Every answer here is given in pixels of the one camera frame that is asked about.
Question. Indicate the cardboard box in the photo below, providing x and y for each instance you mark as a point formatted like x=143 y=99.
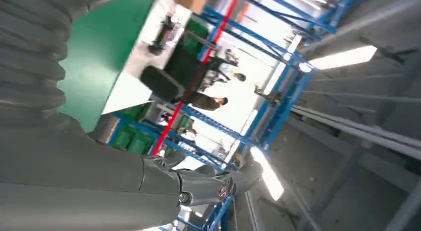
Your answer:
x=194 y=0

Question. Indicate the green crate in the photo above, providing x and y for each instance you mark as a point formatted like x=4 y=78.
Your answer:
x=123 y=137
x=195 y=32
x=140 y=144
x=131 y=112

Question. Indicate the white table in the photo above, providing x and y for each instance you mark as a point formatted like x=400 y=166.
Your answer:
x=131 y=91

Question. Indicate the black handheld controller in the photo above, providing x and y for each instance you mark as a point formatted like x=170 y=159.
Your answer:
x=162 y=38

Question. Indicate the ceiling light strip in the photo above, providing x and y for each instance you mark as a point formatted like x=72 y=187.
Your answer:
x=268 y=177
x=342 y=57

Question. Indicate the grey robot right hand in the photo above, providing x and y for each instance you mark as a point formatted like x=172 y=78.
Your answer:
x=82 y=183

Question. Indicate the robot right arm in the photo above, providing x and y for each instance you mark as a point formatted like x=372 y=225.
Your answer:
x=29 y=58

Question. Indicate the person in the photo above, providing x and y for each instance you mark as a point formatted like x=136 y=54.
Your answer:
x=205 y=102

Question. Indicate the blue metal rack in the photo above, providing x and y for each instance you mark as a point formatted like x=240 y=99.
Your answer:
x=286 y=104

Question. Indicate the red post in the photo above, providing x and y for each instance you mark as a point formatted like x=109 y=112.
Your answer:
x=223 y=25

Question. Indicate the steel bench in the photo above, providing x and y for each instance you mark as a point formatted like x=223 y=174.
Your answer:
x=102 y=130

